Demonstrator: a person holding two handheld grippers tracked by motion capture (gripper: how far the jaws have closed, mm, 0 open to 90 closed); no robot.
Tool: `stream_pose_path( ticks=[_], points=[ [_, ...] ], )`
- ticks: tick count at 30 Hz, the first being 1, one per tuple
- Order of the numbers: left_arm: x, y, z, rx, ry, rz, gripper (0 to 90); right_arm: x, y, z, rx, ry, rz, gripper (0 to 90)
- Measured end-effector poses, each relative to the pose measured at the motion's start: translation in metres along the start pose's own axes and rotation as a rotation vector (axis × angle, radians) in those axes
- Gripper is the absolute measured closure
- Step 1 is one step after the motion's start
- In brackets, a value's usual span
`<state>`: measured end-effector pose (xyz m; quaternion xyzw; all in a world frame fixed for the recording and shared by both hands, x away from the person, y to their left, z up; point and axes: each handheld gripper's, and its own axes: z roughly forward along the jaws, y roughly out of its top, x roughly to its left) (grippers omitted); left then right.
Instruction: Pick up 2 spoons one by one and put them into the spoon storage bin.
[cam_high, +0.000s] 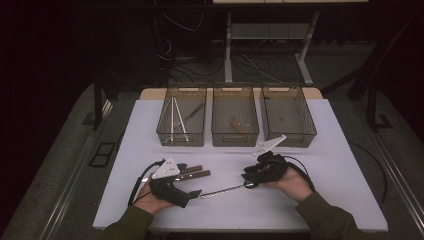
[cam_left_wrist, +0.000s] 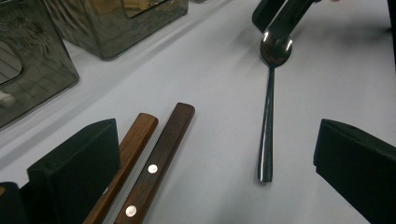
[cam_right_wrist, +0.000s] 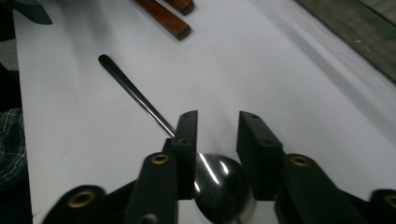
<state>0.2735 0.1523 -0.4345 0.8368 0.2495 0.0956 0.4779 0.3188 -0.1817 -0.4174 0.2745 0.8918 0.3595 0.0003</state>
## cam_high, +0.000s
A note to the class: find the person's right hand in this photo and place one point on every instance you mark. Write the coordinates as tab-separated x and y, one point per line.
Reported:
293	185

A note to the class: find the metal spoon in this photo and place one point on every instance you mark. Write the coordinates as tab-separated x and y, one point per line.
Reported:
221	191

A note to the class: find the aluminium rail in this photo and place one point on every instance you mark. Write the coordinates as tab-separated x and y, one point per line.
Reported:
400	176
76	166

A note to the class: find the black metal stand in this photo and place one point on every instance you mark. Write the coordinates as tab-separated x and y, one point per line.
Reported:
371	106

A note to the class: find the person's left hand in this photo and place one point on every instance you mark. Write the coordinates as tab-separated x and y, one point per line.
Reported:
150	201

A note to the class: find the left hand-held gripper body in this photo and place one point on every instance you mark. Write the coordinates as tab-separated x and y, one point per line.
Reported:
165	168

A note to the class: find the white metal desk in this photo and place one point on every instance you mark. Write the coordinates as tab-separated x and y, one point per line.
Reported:
228	50

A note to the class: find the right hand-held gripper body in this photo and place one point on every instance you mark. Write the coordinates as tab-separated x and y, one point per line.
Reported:
271	166

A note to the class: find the smoked clear plastic bin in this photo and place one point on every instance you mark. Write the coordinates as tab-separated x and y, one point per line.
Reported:
180	138
286	116
246	110

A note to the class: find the white chopstick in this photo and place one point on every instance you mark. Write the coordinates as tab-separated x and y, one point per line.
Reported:
180	118
172	116

